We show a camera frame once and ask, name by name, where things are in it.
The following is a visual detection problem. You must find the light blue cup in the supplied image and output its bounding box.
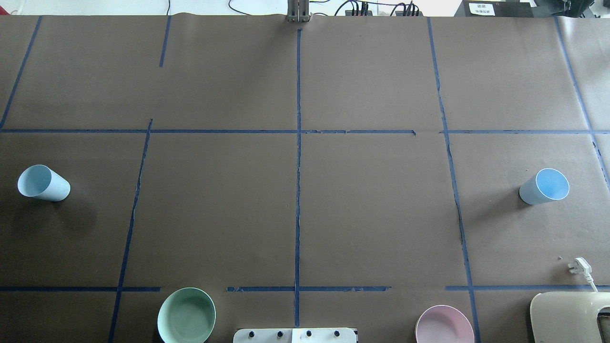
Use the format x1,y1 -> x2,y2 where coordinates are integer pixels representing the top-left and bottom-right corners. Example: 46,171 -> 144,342
518,169 -> 570,205
17,164 -> 71,202

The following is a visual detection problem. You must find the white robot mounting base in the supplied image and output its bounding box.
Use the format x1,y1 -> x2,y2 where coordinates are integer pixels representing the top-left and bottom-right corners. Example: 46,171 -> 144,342
233,327 -> 359,343

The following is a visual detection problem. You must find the green bowl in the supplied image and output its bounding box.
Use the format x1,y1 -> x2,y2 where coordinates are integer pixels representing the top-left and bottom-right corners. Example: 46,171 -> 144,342
157,287 -> 216,343

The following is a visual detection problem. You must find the black power strip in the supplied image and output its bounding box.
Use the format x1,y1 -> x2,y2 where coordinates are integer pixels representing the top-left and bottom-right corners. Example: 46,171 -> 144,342
343,1 -> 424,17

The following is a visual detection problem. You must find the pink bowl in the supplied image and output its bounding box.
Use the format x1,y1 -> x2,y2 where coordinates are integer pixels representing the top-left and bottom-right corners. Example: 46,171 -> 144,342
414,305 -> 475,343

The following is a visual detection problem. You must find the black box with label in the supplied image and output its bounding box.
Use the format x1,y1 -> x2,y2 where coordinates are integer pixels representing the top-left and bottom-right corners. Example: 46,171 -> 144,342
453,0 -> 534,18

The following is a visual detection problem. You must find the white power plug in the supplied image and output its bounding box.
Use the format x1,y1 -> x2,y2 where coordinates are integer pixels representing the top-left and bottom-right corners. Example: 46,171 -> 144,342
567,257 -> 598,292

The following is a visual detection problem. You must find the cream toaster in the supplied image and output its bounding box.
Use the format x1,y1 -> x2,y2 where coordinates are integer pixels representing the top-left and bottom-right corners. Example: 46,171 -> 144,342
529,291 -> 610,343

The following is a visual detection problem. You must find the aluminium frame post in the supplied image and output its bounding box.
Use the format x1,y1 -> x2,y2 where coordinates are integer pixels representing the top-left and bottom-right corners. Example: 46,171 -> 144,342
286,0 -> 311,22

